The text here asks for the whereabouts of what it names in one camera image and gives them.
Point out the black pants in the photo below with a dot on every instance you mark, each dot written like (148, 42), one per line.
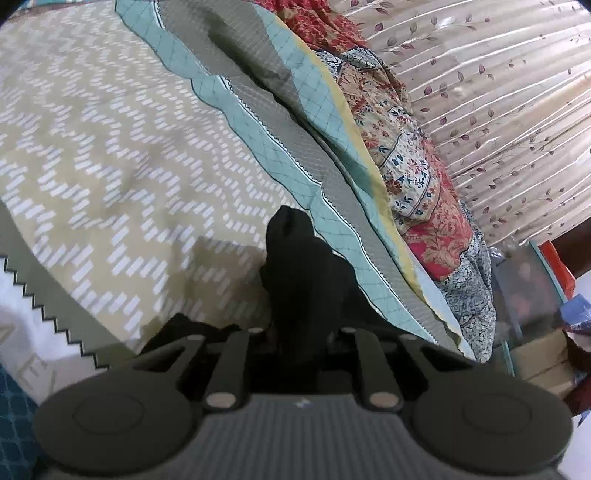
(313, 295)

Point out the red floral patchwork quilt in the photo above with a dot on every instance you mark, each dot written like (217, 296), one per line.
(435, 223)

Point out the patterned teal beige bedsheet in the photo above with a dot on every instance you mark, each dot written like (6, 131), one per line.
(145, 146)

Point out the grey storage bag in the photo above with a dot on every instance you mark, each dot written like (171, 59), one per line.
(527, 296)

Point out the beige leaf print curtain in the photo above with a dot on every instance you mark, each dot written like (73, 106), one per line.
(503, 88)

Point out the cardboard box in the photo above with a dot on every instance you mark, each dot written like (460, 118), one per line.
(544, 363)

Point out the dark red cloth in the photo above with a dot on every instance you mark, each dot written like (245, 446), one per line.
(578, 348)

